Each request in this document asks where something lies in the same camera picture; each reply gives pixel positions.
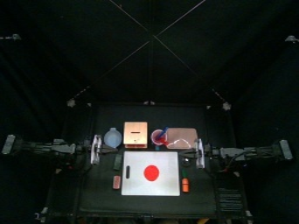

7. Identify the orange toy carrot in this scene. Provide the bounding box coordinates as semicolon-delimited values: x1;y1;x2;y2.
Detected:
181;169;191;193

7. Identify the white cutting board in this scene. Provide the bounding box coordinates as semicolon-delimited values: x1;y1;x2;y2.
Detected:
120;150;183;197

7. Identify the reddish brown toy block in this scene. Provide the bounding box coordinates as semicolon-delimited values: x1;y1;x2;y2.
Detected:
112;174;122;191

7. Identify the clear pink plastic container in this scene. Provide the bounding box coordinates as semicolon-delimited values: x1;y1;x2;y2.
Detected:
164;127;199;151

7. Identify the dark green toy block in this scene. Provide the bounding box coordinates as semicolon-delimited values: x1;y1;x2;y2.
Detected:
112;153;124;172

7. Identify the pink plastic cup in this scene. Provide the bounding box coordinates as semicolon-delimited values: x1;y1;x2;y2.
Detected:
149;129;169;146

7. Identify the wooden box with slot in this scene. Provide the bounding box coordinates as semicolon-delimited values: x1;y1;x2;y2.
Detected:
122;121;149;150

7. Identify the light blue bowl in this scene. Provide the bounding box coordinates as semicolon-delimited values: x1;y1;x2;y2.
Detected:
102;127;124;149

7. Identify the pizza cutter blue handle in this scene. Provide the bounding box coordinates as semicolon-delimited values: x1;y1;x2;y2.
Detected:
155;126;172;147

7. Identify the red round toy slice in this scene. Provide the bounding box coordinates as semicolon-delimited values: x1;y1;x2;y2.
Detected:
142;164;161;182

